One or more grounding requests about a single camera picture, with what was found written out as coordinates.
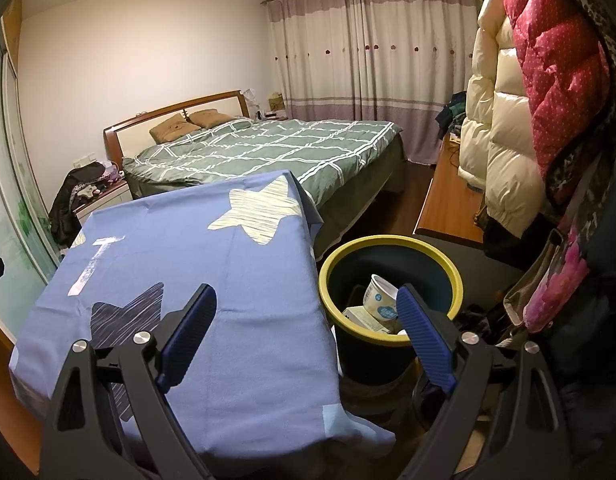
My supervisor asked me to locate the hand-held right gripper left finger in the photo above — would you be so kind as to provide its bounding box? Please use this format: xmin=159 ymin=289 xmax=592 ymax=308
xmin=40 ymin=282 xmax=219 ymax=480

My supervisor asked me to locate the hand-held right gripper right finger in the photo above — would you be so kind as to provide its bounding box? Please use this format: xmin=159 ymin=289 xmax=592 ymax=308
xmin=396 ymin=282 xmax=574 ymax=480

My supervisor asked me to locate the white paper bowl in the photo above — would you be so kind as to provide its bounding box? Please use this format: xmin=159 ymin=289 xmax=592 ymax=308
xmin=363 ymin=274 xmax=401 ymax=322

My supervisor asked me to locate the small white carton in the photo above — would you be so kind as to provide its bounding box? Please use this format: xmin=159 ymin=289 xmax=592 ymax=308
xmin=343 ymin=305 xmax=389 ymax=333

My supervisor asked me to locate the yellow rimmed dark waste bin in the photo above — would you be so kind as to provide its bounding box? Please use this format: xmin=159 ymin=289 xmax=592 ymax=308
xmin=319 ymin=235 xmax=464 ymax=386

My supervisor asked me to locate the blue star print tablecloth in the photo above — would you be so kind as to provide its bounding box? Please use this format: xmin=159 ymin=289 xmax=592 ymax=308
xmin=8 ymin=170 xmax=396 ymax=461

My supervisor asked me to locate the glass sliding door wardrobe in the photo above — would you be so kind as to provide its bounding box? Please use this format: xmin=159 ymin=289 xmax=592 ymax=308
xmin=0 ymin=10 xmax=63 ymax=311

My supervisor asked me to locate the long white tape strip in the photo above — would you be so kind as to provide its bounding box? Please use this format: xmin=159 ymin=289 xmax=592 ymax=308
xmin=68 ymin=242 xmax=107 ymax=297

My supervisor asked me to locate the dark jacket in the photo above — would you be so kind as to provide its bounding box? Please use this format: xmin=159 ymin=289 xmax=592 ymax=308
xmin=48 ymin=162 xmax=108 ymax=248

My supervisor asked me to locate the white nightstand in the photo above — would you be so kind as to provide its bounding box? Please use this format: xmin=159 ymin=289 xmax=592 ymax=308
xmin=75 ymin=180 xmax=133 ymax=226

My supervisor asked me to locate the pink floral bag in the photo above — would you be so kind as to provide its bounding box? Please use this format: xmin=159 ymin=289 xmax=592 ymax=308
xmin=503 ymin=229 xmax=594 ymax=335

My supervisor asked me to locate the wooden desk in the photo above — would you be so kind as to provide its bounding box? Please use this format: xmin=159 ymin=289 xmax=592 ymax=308
xmin=413 ymin=132 xmax=489 ymax=246

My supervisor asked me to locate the wooden bed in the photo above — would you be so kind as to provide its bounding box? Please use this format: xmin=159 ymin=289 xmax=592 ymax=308
xmin=104 ymin=90 xmax=407 ymax=241

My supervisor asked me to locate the green plaid duvet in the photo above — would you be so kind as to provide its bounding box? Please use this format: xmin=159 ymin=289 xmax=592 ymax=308
xmin=122 ymin=119 xmax=403 ymax=186

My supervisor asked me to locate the brown pillow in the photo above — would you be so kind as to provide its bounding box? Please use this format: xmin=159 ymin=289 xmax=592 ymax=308
xmin=148 ymin=114 xmax=191 ymax=143
xmin=188 ymin=108 xmax=236 ymax=129

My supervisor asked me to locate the cream puffer jacket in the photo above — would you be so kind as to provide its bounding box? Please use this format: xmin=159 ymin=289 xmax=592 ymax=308
xmin=459 ymin=0 xmax=544 ymax=238

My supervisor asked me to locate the pile of dark clothes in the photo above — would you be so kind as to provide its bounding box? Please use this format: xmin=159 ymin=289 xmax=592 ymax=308
xmin=434 ymin=91 xmax=471 ymax=136

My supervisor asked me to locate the pink and white curtain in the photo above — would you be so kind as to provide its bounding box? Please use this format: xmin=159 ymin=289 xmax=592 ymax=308
xmin=262 ymin=0 xmax=481 ymax=165

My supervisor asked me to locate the red dotted puffer jacket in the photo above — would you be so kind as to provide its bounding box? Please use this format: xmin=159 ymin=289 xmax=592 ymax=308
xmin=498 ymin=0 xmax=614 ymax=181

